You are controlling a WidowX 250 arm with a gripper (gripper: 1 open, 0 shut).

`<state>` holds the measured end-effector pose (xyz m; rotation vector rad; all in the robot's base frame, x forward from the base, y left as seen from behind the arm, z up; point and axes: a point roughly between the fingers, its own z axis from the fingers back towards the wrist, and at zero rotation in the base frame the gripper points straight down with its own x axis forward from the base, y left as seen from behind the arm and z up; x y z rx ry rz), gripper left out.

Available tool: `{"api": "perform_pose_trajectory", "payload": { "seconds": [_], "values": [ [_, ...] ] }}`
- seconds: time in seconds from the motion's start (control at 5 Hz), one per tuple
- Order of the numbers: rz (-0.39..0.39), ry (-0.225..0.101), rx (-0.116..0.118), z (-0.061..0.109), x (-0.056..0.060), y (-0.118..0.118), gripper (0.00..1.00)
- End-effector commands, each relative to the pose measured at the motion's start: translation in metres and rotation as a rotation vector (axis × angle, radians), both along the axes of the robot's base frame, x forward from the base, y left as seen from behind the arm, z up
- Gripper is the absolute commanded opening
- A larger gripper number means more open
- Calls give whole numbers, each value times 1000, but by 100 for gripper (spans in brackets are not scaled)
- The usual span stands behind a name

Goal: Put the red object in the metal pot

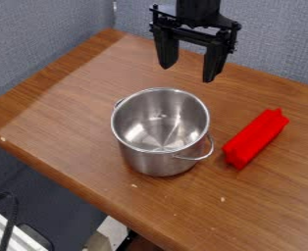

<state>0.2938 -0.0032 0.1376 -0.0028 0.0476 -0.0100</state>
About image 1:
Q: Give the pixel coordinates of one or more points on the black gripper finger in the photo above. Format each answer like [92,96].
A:
[213,60]
[165,47]

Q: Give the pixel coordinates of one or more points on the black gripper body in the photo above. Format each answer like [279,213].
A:
[199,13]

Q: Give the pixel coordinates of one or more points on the red plastic block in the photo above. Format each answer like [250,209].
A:
[252,138]

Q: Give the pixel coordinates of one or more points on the stainless steel pot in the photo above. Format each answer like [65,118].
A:
[160,125]

